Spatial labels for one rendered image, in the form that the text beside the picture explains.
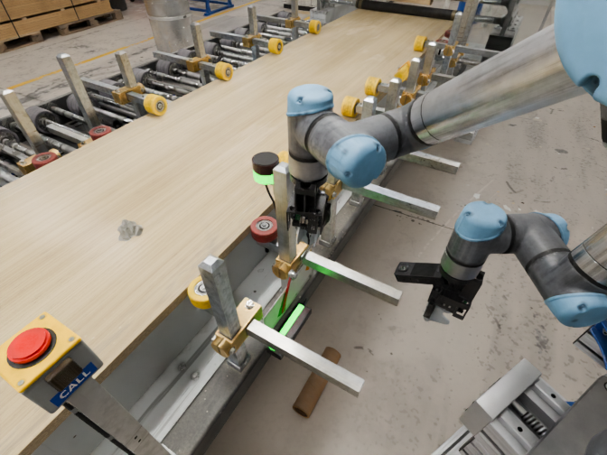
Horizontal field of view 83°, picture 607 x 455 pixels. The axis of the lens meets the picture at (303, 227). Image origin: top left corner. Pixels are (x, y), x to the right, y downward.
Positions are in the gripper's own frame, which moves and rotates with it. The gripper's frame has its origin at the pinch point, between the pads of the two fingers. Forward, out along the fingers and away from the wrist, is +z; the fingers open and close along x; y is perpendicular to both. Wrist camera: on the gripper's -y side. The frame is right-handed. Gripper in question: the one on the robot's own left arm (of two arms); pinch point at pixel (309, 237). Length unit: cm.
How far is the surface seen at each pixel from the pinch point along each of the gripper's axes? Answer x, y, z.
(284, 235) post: -6.9, -3.4, 3.7
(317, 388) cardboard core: 4, -2, 93
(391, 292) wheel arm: 21.4, 1.3, 14.6
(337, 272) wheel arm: 7.2, -2.9, 14.6
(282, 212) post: -7.1, -3.4, -3.8
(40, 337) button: -23, 42, -22
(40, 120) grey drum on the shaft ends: -140, -71, 19
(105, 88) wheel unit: -107, -82, 5
